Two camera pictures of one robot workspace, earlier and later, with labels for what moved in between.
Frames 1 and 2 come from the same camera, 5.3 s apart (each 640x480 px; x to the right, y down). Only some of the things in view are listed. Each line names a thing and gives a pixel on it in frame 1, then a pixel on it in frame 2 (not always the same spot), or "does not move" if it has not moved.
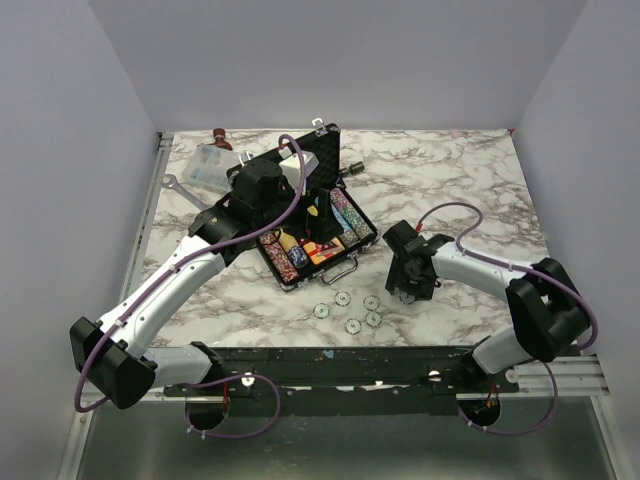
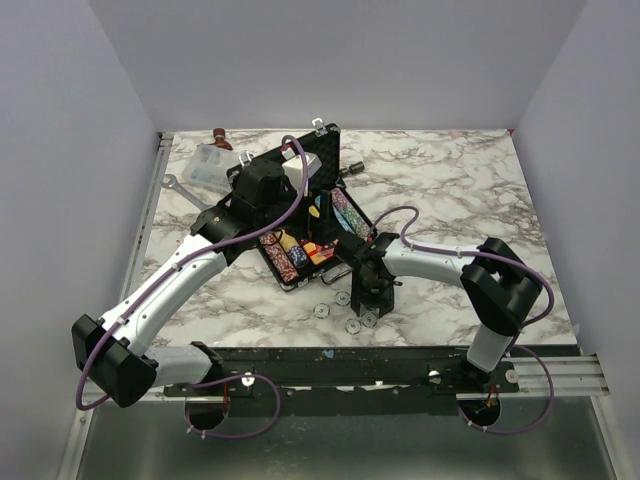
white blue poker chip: (373, 319) does not move
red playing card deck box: (318, 252) does not move
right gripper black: (422, 291) → (384, 301)
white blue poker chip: (321, 310) does not move
